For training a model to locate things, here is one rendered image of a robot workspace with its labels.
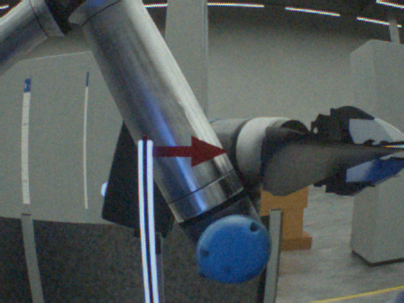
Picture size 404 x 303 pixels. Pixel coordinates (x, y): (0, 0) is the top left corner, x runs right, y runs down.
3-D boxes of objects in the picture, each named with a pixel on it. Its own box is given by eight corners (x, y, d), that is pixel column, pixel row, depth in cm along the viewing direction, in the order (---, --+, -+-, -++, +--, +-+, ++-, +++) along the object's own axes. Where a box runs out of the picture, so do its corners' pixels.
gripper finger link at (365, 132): (425, 123, 73) (374, 126, 80) (402, 114, 69) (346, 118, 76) (425, 150, 72) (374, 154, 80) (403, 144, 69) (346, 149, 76)
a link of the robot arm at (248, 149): (238, 113, 88) (233, 188, 88) (267, 112, 84) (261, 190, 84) (285, 123, 93) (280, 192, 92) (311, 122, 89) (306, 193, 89)
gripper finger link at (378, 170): (424, 161, 72) (374, 157, 79) (402, 157, 69) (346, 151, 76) (421, 188, 72) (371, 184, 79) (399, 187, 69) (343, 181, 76)
